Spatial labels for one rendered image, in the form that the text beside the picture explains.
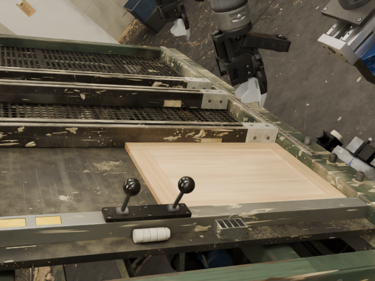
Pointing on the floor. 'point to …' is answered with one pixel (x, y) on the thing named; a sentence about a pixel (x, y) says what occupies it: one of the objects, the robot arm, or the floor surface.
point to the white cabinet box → (51, 20)
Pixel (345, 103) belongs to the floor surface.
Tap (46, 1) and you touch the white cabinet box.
